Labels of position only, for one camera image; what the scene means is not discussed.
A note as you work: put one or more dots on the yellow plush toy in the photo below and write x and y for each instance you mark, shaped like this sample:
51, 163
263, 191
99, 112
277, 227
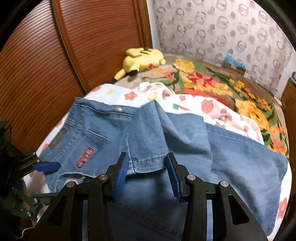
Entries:
143, 58

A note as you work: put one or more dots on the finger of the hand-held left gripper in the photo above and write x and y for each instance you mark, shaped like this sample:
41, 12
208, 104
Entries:
34, 204
47, 167

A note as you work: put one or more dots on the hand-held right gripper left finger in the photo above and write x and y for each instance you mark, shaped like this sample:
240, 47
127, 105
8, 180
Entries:
121, 176

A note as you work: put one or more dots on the white flowered bedsheet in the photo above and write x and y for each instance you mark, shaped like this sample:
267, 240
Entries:
208, 106

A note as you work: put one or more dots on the wooden louvred wardrobe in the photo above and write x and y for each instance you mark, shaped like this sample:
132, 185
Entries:
81, 46

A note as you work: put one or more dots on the brown floral blanket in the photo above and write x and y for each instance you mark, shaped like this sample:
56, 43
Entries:
208, 78

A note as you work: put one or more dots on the small cardboard box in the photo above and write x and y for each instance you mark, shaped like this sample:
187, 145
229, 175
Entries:
235, 69

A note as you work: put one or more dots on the blue denim pants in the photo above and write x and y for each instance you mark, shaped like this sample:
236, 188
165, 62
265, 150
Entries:
104, 129

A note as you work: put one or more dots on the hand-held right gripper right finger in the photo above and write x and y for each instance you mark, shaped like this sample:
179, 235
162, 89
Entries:
174, 178

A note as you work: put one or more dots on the light blue cloth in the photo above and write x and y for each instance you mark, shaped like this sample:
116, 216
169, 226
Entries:
232, 59

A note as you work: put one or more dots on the wooden cabinet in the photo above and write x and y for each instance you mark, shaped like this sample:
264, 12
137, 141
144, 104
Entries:
289, 95

